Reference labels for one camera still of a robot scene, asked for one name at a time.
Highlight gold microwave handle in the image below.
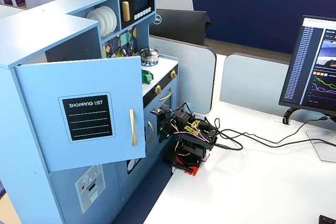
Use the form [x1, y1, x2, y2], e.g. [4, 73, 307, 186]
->
[121, 1, 131, 23]

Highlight desk cable grommet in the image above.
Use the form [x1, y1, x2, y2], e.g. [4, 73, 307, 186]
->
[272, 114, 296, 128]

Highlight silver monitor stand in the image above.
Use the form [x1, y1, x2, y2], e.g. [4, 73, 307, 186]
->
[282, 106, 336, 163]

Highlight blue toy kitchen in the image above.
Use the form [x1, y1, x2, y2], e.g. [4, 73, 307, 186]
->
[0, 0, 180, 224]

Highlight black keyboard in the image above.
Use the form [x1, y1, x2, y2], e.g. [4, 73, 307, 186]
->
[318, 215, 336, 224]

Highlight black cable to monitor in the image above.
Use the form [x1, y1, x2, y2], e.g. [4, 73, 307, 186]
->
[214, 115, 329, 146]

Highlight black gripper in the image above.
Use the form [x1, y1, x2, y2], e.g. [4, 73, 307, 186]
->
[157, 116, 177, 144]

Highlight red arm base mount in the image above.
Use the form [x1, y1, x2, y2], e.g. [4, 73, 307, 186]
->
[171, 155, 208, 177]

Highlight white stacked plates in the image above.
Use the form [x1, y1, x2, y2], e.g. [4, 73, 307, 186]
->
[101, 5, 118, 37]

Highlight black Dell monitor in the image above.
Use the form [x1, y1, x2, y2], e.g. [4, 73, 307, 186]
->
[149, 8, 212, 47]

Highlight monitor showing graphs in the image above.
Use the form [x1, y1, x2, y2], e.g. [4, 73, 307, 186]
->
[278, 14, 336, 116]

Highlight gold curved oven handle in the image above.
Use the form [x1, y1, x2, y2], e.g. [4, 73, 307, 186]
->
[158, 87, 173, 102]

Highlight steel toy pot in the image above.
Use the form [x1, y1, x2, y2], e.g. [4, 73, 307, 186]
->
[138, 46, 162, 63]

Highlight blue shopping list fridge door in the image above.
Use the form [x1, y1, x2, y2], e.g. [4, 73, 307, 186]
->
[14, 55, 146, 173]

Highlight gold curved cabinet door handle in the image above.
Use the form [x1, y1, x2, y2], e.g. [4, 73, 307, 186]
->
[147, 120, 155, 143]

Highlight white toy plate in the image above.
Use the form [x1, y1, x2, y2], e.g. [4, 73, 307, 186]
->
[96, 6, 112, 37]
[86, 8, 99, 22]
[90, 7, 106, 23]

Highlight grey rounded desk divider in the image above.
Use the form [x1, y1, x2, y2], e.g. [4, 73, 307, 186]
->
[149, 36, 217, 115]
[219, 52, 291, 110]

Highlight gold straight fridge door handle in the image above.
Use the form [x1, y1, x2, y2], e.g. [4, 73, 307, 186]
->
[129, 109, 138, 147]

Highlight green recipient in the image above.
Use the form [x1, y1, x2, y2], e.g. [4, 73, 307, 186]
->
[141, 69, 154, 85]

